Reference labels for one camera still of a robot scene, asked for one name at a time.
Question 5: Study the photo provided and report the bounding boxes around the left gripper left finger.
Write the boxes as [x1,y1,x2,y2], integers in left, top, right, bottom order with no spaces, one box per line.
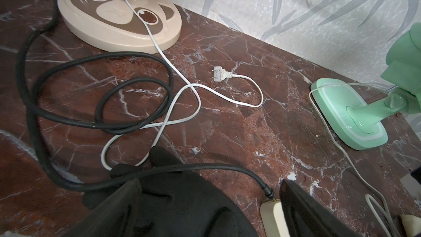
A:
[64,179,142,237]

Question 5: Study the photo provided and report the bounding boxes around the black work glove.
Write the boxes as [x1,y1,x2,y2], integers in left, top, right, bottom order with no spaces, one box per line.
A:
[82,146,259,237]

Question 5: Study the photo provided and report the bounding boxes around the black power strip cable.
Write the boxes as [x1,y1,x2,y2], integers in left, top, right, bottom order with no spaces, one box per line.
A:
[15,0,275,200]

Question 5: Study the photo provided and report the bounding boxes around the beige fan white cable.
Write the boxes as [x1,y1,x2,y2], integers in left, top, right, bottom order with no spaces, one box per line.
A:
[100,0,264,171]

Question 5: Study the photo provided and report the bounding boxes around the beige desk fan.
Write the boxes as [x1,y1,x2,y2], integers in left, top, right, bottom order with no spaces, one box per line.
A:
[57,0,182,54]

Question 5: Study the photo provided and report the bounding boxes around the cream leather glove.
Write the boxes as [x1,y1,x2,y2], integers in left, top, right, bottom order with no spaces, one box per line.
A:
[400,215,421,237]

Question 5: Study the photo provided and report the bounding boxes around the green desk fan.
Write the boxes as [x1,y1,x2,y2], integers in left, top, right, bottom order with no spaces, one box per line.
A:
[309,23,421,151]

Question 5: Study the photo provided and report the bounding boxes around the green fan white cable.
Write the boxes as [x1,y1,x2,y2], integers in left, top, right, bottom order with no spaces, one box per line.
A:
[308,82,400,237]

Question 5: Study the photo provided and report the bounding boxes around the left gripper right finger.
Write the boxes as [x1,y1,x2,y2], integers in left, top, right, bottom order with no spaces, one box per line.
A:
[280,180,359,237]

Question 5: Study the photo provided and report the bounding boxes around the beige red power strip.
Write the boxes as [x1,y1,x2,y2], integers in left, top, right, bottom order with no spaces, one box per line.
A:
[260,199,290,237]

